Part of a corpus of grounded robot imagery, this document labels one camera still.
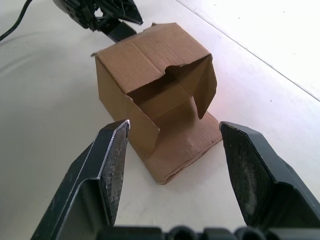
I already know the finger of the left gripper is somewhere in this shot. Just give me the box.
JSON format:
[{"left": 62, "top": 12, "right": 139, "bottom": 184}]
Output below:
[
  {"left": 95, "top": 16, "right": 138, "bottom": 44},
  {"left": 99, "top": 0, "right": 144, "bottom": 25}
]

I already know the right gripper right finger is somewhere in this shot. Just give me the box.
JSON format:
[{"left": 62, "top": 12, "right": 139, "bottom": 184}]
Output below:
[{"left": 218, "top": 121, "right": 320, "bottom": 235}]

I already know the small brown cardboard box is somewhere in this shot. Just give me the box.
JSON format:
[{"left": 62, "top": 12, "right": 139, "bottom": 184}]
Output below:
[{"left": 90, "top": 21, "right": 224, "bottom": 186}]

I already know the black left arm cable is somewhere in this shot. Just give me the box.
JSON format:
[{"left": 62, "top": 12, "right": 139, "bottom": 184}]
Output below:
[{"left": 0, "top": 0, "right": 29, "bottom": 41}]

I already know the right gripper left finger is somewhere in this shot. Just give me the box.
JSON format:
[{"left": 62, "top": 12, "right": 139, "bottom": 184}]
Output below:
[{"left": 31, "top": 119, "right": 131, "bottom": 240}]

